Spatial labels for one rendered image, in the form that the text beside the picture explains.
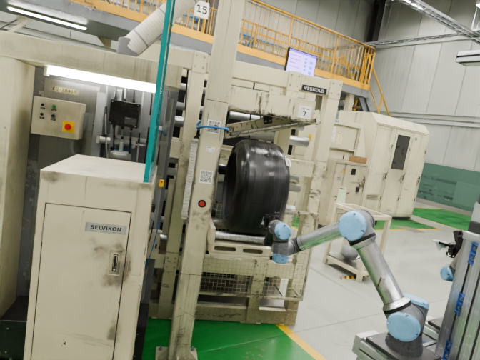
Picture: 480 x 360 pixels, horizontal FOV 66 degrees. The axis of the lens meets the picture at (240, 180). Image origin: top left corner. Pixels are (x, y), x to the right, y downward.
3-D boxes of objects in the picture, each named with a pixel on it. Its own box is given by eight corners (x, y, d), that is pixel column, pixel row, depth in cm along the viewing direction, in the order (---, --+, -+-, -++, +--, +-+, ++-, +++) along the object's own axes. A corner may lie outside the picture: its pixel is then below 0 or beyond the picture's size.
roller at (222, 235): (213, 230, 214) (213, 231, 218) (213, 238, 213) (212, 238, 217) (271, 236, 221) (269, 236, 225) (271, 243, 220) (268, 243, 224)
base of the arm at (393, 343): (429, 353, 158) (434, 331, 157) (408, 361, 150) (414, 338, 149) (398, 333, 171) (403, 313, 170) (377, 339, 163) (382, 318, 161)
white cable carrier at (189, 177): (181, 218, 217) (192, 138, 210) (180, 216, 222) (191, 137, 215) (188, 219, 218) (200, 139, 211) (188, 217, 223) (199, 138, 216)
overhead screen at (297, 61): (283, 83, 581) (289, 46, 573) (281, 83, 585) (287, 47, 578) (311, 90, 614) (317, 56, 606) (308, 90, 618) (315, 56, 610)
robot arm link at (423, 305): (426, 326, 161) (433, 297, 159) (420, 338, 150) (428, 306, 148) (396, 315, 167) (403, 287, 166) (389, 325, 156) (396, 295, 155)
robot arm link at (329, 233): (374, 203, 171) (287, 236, 197) (367, 205, 162) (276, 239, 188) (384, 227, 169) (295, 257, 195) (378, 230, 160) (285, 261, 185)
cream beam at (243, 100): (223, 108, 235) (227, 84, 233) (218, 108, 260) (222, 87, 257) (313, 123, 248) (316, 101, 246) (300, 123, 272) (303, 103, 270)
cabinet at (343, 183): (322, 230, 653) (336, 160, 636) (300, 220, 701) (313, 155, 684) (356, 229, 703) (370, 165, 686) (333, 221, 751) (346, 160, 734)
